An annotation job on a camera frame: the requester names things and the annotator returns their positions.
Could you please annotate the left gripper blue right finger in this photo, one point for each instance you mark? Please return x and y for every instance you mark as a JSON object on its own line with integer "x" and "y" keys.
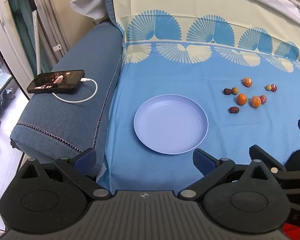
{"x": 204, "y": 162}

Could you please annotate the red fruit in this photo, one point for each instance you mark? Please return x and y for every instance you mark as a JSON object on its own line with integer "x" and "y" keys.
{"x": 263, "y": 99}
{"x": 273, "y": 87}

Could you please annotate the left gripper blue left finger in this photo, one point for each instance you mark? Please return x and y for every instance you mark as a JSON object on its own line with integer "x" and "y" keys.
{"x": 85, "y": 161}

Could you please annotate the black smartphone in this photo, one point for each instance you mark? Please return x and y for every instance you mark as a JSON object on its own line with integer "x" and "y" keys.
{"x": 55, "y": 82}

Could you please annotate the bare orange tangerine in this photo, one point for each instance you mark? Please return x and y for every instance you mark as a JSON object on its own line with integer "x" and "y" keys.
{"x": 241, "y": 99}

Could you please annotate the blue fan-pattern sofa cover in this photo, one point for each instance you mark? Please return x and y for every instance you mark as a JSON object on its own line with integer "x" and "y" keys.
{"x": 197, "y": 48}

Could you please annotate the light purple plastic plate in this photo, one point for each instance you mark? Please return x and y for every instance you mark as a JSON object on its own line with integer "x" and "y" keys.
{"x": 171, "y": 124}

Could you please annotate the dark red jujube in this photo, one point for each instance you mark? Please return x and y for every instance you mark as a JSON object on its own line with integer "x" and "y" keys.
{"x": 234, "y": 110}
{"x": 227, "y": 91}

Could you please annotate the blue denim sofa armrest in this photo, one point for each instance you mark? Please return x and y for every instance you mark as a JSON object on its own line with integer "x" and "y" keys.
{"x": 66, "y": 124}

